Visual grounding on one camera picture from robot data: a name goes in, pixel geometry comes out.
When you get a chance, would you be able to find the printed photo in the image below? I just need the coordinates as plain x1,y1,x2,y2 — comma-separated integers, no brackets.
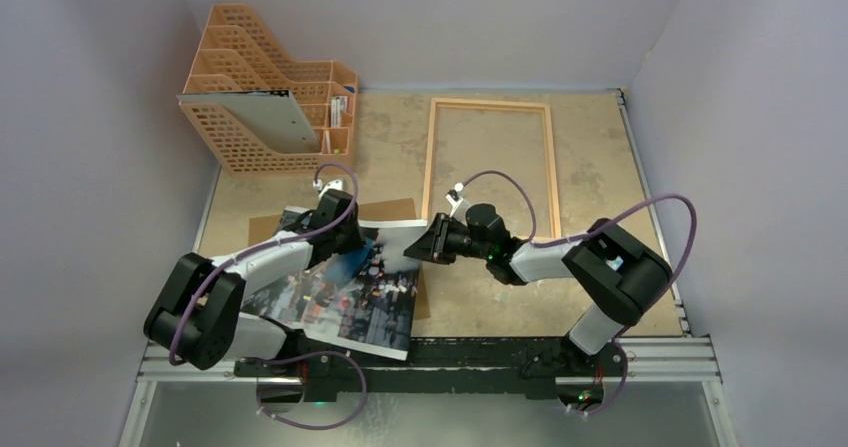
242,219,427,361

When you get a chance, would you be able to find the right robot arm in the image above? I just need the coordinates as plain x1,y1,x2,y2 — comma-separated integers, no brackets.
404,203,673,374

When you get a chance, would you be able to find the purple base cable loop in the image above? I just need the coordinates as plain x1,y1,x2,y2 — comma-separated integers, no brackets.
254,347,371,432

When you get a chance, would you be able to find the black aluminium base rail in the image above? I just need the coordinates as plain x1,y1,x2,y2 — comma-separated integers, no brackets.
138,337,720,409

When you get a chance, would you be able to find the orange file organizer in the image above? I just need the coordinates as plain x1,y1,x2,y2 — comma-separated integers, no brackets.
179,3,359,175

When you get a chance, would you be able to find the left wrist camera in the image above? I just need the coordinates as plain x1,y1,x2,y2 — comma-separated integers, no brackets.
312,178,345,196

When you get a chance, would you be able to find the brown backing board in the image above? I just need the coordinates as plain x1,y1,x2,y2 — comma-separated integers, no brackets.
248,198,430,320

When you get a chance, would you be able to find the grey folder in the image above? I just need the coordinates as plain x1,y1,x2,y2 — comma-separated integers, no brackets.
177,90,321,154

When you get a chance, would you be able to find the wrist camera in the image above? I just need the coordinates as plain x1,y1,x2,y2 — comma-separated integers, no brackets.
312,178,345,196
445,182,471,220

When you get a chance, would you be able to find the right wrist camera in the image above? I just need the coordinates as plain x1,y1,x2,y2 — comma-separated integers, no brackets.
445,182,471,220

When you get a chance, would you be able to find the wooden picture frame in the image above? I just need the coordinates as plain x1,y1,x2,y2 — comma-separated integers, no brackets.
420,97,562,238

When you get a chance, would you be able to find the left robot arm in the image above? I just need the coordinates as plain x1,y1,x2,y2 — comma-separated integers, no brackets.
143,188,365,376

